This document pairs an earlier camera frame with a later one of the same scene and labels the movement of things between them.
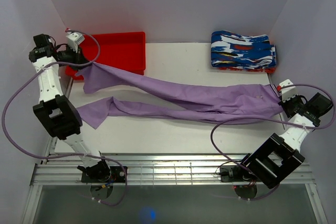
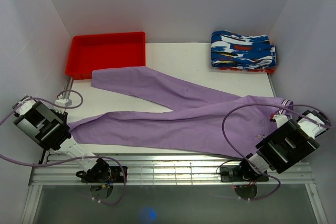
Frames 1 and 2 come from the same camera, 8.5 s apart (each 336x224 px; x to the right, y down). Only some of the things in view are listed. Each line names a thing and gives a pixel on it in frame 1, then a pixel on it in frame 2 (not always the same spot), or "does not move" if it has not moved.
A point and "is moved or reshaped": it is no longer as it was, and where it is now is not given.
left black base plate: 117,175 does not move
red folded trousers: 269,70 does not move
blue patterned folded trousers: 230,50 does not move
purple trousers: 229,103 is moved or reshaped
